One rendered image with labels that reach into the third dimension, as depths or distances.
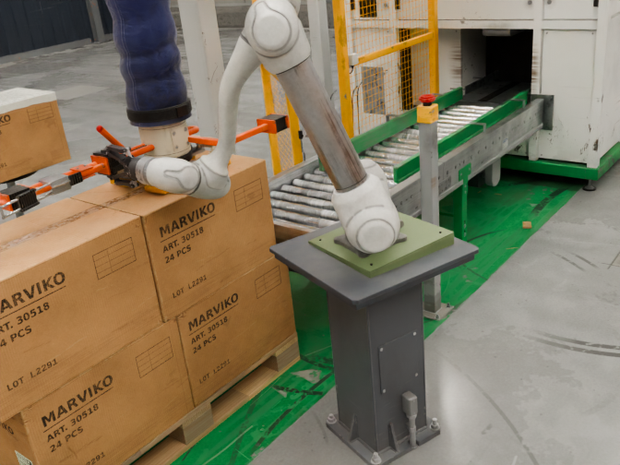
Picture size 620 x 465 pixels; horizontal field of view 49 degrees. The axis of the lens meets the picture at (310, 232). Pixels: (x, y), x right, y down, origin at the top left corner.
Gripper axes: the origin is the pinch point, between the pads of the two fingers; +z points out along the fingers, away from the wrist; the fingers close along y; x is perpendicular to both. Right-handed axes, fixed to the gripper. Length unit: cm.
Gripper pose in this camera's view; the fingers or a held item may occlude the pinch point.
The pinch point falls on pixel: (104, 162)
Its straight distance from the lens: 238.2
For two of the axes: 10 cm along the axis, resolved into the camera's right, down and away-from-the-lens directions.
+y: 1.0, 9.1, 4.0
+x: 5.9, -3.8, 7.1
